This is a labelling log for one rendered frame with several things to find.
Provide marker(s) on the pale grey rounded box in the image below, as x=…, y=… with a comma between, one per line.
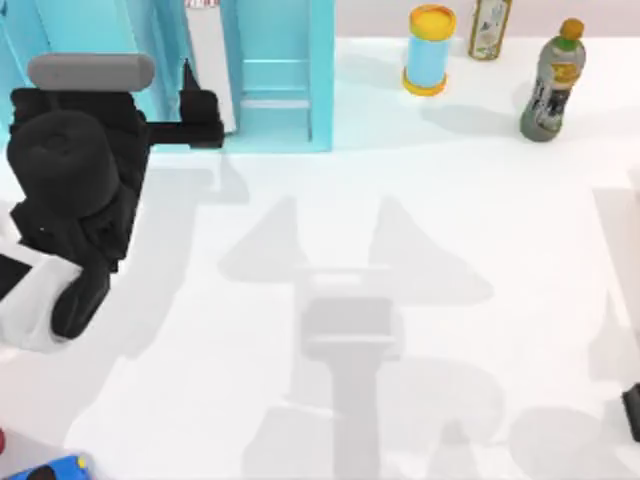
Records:
x=90, y=72

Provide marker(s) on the light blue rack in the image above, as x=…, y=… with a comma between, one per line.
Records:
x=275, y=45

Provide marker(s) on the blue can with yellow lid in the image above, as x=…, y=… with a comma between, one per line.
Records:
x=427, y=55

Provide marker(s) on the yellow-labelled bottle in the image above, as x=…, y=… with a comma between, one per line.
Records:
x=490, y=30

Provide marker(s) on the blue and black object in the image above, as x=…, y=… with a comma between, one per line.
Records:
x=62, y=467

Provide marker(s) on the grey bottle with yellow cap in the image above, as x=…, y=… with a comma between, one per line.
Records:
x=552, y=85

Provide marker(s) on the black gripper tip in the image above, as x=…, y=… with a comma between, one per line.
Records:
x=633, y=410

